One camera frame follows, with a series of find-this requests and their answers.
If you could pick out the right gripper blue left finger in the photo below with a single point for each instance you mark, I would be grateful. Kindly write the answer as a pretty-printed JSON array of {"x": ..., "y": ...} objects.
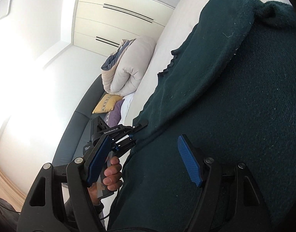
[{"x": 95, "y": 160}]

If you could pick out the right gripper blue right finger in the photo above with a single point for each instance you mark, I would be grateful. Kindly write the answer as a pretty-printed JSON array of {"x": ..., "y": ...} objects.
[{"x": 193, "y": 160}]

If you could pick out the dark green knit sweater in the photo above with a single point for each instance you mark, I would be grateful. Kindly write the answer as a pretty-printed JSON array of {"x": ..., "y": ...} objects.
[{"x": 231, "y": 89}]

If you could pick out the person left hand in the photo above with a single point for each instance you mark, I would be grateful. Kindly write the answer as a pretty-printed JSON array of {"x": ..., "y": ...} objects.
[{"x": 112, "y": 180}]

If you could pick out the purple patterned cushion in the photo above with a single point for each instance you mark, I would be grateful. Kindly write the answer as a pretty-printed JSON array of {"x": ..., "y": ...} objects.
[{"x": 113, "y": 117}]

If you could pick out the dark grey headboard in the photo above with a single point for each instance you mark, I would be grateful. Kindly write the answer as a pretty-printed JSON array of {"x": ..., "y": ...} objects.
[{"x": 77, "y": 133}]

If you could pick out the yellow patterned cushion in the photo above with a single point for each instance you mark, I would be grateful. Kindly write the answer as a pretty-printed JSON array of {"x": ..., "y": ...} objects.
[{"x": 106, "y": 104}]

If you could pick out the white crumpled pillow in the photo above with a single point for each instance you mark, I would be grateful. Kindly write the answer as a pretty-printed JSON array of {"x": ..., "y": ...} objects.
[{"x": 125, "y": 107}]

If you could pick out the folded beige duvet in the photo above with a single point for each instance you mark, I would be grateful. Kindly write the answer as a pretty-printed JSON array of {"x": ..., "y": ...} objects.
[{"x": 124, "y": 69}]

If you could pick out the white bed sheet mattress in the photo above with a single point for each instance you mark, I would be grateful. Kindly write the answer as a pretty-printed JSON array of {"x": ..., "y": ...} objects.
[{"x": 185, "y": 16}]

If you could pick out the cream wardrobe with handles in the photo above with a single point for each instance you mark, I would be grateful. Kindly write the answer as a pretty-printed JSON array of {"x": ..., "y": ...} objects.
[{"x": 101, "y": 25}]

